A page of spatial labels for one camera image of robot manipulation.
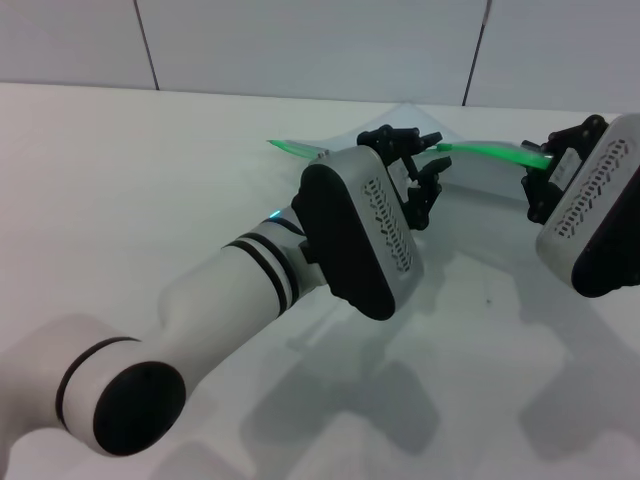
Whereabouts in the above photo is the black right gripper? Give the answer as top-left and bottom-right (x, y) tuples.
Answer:
(519, 114), (610, 226)

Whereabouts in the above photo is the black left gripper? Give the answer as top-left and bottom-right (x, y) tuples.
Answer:
(357, 125), (453, 231)

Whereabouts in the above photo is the clear green-zip document bag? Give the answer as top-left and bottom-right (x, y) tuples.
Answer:
(266, 102), (555, 202)

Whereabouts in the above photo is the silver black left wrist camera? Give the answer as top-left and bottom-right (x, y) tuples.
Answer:
(292, 146), (425, 321)

